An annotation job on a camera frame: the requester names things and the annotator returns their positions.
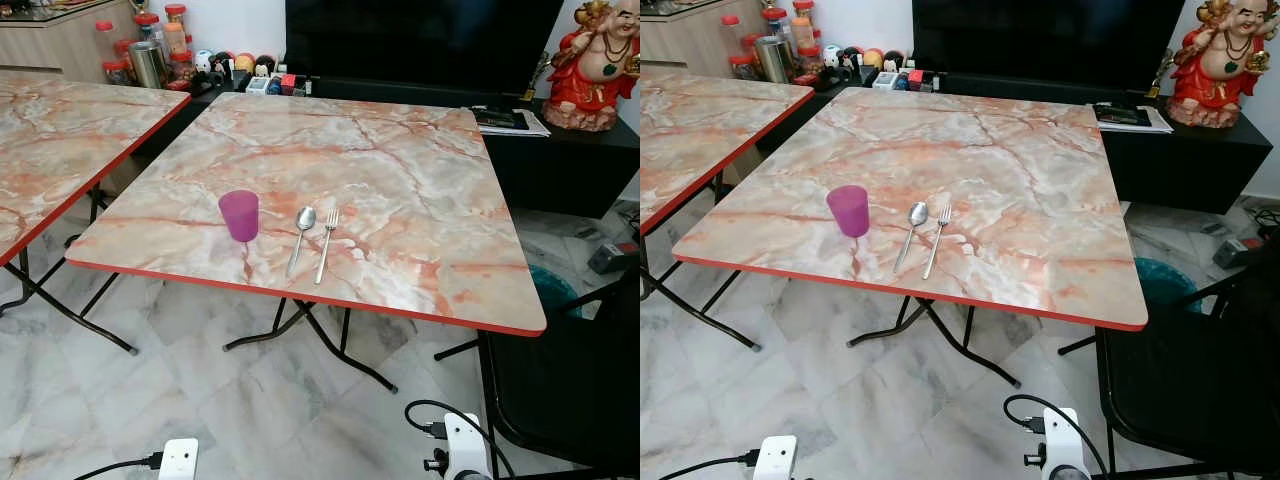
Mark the marble top folding table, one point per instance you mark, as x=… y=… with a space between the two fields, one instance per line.
x=380 y=180
x=60 y=140
x=700 y=130
x=1000 y=180

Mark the teal plastic bin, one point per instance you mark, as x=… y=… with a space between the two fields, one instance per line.
x=1165 y=285
x=550 y=292

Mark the purple plastic cup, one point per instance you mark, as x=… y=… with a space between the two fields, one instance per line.
x=849 y=210
x=239 y=215

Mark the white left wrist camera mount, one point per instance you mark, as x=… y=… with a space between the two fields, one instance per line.
x=180 y=460
x=775 y=460

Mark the grey floor power adapter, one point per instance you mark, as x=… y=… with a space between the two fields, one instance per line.
x=610 y=258
x=1230 y=252

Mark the stack of white papers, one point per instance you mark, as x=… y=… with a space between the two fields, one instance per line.
x=1155 y=122
x=530 y=125

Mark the tall red-lid jar orange contents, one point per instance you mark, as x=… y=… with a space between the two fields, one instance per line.
x=803 y=25
x=176 y=30

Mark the red laughing Buddha statue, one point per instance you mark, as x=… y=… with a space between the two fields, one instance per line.
x=1220 y=70
x=595 y=75

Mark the dark round-head figurine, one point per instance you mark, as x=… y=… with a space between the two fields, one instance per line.
x=266 y=65
x=895 y=60

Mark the steel canister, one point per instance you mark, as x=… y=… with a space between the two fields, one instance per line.
x=148 y=65
x=772 y=58

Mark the yellow round-head figurine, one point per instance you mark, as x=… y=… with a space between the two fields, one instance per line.
x=874 y=58
x=245 y=62

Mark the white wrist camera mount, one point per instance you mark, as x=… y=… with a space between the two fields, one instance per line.
x=775 y=460
x=465 y=445
x=1062 y=445
x=180 y=460

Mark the silver metal fork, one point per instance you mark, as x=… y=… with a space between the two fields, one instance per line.
x=938 y=240
x=326 y=245

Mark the black flat television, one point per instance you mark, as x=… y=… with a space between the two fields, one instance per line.
x=1040 y=40
x=420 y=40

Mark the small red box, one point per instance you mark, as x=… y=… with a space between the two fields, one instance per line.
x=288 y=83
x=916 y=79

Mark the silver metal spoon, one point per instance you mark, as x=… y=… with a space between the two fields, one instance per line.
x=305 y=218
x=917 y=213

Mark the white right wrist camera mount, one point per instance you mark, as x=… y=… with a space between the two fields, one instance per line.
x=1062 y=445
x=465 y=445

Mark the small white box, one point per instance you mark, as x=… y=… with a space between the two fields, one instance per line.
x=257 y=85
x=885 y=81

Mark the black figurine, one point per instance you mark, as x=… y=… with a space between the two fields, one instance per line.
x=222 y=64
x=852 y=60

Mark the white panda figurine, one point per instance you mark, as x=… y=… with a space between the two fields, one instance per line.
x=832 y=57
x=204 y=62

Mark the small squat red-lid jar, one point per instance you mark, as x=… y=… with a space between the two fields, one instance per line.
x=743 y=68
x=117 y=73

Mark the clear jar with red lid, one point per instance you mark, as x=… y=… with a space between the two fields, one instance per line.
x=106 y=40
x=732 y=35
x=147 y=28
x=774 y=22

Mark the red-lid jar dark contents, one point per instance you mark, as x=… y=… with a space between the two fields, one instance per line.
x=809 y=63
x=181 y=68

